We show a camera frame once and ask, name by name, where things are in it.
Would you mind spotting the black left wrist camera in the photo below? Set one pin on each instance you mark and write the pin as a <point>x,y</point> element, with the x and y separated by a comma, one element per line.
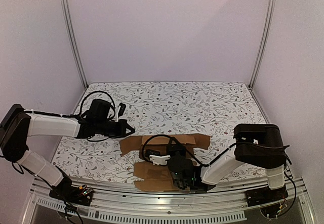
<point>99,109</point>

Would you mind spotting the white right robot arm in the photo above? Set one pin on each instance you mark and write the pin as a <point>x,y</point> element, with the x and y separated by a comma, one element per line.
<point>258,145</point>

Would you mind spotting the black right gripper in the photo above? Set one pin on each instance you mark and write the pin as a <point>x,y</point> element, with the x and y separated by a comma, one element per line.
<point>179,177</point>

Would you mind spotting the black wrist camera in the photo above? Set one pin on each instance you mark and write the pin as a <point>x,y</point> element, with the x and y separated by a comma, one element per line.
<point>155,157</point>
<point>99,109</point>

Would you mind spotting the right aluminium frame post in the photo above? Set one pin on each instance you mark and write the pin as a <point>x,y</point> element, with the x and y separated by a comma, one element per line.
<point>263,42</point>

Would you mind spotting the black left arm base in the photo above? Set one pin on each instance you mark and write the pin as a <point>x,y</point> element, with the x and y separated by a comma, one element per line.
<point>81,195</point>

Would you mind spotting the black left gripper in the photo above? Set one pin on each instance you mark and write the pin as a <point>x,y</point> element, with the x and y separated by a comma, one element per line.
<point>123,125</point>

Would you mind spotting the aluminium front table rail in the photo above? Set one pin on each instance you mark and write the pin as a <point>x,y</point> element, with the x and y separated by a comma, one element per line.
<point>124,203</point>

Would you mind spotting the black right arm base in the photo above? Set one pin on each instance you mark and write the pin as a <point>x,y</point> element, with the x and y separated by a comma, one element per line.
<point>264,195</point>

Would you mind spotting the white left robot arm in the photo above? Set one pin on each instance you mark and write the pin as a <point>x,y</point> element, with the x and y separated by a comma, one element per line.
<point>19,124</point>

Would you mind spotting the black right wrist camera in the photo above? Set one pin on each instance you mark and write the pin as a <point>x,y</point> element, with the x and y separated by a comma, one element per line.
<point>155,157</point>

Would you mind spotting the brown cardboard box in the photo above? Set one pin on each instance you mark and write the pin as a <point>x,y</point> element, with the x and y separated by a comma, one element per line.
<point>158,178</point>

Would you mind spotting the left aluminium frame post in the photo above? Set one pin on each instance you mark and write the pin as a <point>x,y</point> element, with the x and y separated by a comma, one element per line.
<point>73,43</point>

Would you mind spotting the floral patterned table mat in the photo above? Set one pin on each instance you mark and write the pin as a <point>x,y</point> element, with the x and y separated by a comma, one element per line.
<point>170,108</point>

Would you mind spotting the aluminium frame post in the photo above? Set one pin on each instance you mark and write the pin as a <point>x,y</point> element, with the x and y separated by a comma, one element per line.
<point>263,42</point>
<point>73,43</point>

